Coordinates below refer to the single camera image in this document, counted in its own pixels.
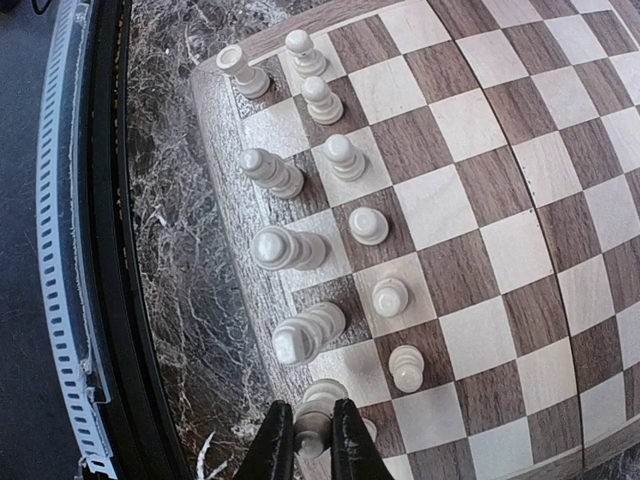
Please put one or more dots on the white chess rook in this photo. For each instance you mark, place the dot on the white chess rook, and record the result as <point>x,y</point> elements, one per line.
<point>251,81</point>

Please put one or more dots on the white bishop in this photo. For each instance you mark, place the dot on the white bishop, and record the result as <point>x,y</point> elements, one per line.
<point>271,172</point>
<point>313,418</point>

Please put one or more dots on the white chess pawn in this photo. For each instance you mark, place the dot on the white chess pawn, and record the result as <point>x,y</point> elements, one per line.
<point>307,60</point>

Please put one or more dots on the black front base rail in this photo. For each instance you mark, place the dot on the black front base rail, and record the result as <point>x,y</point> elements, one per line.
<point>139,424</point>

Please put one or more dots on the wooden chess board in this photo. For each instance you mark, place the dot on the wooden chess board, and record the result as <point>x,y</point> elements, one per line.
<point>501,141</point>

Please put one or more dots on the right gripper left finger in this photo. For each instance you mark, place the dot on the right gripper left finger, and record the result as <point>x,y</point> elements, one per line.
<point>271,454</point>

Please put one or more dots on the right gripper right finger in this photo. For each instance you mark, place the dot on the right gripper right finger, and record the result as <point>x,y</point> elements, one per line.
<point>353,452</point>

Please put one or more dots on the white chess queen piece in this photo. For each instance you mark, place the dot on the white chess queen piece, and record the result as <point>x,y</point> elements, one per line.
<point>298,340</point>

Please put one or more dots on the grey slotted cable duct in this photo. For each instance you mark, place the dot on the grey slotted cable duct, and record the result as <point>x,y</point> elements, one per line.
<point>61,266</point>

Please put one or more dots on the white chess king piece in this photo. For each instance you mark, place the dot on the white chess king piece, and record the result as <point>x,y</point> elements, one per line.
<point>276,248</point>

